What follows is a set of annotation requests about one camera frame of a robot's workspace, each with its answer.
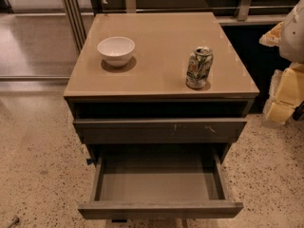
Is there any green 7up can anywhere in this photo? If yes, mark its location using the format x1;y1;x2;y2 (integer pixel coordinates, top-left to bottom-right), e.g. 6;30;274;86
186;47;214;89

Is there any closed top drawer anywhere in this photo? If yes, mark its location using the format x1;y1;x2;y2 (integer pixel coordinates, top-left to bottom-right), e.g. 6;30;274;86
73;118;246;144

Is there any metal bolt on floor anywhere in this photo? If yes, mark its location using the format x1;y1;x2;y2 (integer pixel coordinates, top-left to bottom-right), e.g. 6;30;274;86
6;217;20;228

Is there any open middle drawer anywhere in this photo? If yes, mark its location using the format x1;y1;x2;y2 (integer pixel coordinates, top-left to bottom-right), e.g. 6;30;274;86
78;150;243;219

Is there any white ceramic bowl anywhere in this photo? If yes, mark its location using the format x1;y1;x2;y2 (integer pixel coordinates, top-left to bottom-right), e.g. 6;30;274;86
97;36;135;67

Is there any brown drawer cabinet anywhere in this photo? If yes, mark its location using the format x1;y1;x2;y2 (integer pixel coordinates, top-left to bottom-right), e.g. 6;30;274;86
63;11;260;228

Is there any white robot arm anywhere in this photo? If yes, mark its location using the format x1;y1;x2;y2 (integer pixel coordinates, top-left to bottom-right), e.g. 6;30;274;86
259;0;304;125

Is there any dark object on floor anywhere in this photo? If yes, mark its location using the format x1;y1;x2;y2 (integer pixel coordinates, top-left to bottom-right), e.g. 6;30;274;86
293;101;304;121

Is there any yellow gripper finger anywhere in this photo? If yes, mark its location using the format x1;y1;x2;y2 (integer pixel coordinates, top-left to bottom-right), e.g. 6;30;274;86
265;63;304;124
259;22;283;47

